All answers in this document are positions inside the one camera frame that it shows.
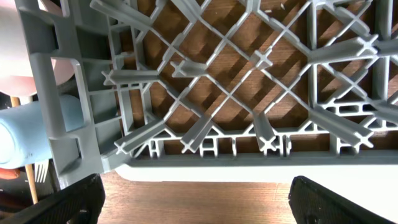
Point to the white plastic fork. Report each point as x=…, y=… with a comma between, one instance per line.
x=40, y=171

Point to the round black tray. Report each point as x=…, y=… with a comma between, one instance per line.
x=15, y=194

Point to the wooden chopstick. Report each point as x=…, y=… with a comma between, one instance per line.
x=15, y=101

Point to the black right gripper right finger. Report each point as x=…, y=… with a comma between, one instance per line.
x=311, y=202

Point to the light blue plastic cup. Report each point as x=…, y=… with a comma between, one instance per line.
x=23, y=136

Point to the orange carrot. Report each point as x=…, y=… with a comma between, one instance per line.
x=9, y=174

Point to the grey plastic dishwasher rack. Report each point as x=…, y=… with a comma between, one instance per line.
x=225, y=91

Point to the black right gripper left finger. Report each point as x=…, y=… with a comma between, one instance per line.
x=80, y=202

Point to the pink plastic bowl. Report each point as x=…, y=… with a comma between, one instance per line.
x=16, y=74

